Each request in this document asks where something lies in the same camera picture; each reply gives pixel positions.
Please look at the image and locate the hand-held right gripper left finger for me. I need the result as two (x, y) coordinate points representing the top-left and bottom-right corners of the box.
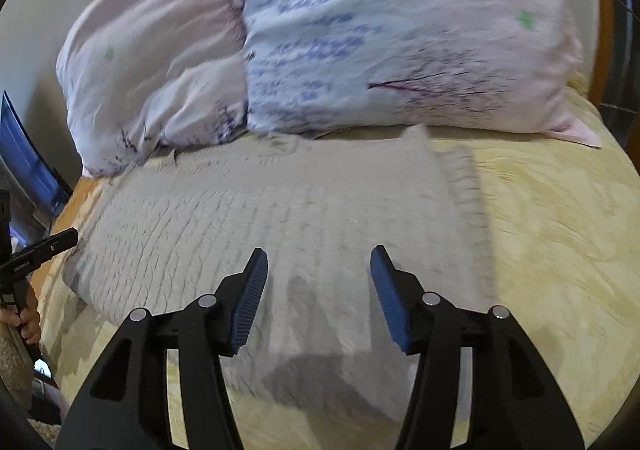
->
(55, 247), (269, 450)

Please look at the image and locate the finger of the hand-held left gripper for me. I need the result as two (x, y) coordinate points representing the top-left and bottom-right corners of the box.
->
(27, 228), (79, 261)

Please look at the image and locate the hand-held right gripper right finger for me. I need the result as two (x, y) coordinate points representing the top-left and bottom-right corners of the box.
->
(370, 244), (586, 450)

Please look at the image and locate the beige cable knit sweater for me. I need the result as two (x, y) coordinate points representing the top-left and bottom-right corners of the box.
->
(62, 125), (483, 431)

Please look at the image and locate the person's left hand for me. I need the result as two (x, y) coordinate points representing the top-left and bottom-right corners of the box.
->
(0, 283), (42, 346)

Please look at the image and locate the window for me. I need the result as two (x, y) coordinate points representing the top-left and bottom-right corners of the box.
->
(0, 90), (73, 226)

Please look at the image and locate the yellow patterned bed sheet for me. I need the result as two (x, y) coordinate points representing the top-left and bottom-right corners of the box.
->
(30, 75), (640, 450)

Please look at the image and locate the pink floral pillow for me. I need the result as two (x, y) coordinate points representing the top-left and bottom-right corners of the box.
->
(55, 0), (251, 178)

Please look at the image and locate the white blue floral pillow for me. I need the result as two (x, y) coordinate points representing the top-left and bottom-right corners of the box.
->
(235, 0), (603, 148)

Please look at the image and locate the wooden headboard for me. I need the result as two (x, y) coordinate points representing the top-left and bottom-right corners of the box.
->
(590, 0), (640, 146)

